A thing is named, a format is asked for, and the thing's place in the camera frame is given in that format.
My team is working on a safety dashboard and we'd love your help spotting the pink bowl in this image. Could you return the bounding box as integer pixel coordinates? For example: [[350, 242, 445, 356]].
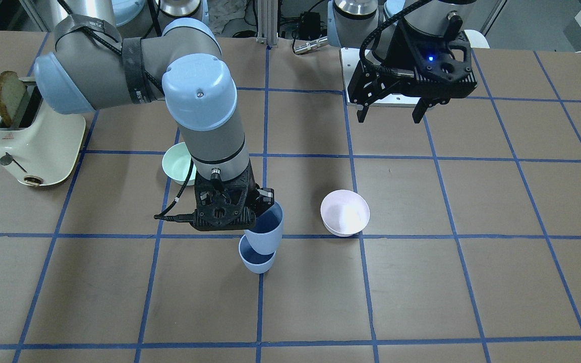
[[320, 189, 370, 237]]

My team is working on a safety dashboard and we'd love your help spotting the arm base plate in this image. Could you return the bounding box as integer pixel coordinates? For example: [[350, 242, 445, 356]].
[[340, 46, 427, 107]]

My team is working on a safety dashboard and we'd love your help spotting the blue cup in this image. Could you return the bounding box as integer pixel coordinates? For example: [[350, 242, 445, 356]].
[[238, 235, 276, 274], [244, 202, 283, 255]]

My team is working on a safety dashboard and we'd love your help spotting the toast slice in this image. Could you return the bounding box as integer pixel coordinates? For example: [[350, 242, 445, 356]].
[[0, 71, 30, 128]]

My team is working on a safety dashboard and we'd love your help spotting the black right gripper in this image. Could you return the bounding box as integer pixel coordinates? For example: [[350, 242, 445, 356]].
[[192, 168, 275, 231]]

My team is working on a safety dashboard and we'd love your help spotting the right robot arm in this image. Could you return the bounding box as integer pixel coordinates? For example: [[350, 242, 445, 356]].
[[34, 1, 275, 230]]

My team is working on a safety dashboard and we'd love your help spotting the aluminium frame post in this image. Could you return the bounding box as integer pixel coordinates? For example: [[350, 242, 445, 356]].
[[256, 0, 279, 48]]

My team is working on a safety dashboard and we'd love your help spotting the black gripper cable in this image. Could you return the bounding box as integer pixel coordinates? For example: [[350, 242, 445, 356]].
[[153, 159, 198, 222]]

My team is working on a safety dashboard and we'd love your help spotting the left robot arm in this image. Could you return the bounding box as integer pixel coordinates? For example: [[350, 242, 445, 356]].
[[327, 1, 478, 124]]

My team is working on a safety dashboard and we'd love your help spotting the mint green bowl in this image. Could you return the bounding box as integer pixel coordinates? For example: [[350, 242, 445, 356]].
[[161, 142, 191, 185]]

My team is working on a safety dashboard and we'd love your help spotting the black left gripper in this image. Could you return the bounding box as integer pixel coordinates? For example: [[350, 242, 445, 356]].
[[346, 23, 476, 124]]

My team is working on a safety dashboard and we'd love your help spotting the cream white toaster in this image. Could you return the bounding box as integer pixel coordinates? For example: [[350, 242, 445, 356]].
[[0, 85, 87, 187]]

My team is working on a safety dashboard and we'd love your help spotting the silver metal cylinder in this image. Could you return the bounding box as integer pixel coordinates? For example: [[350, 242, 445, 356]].
[[292, 36, 329, 55]]

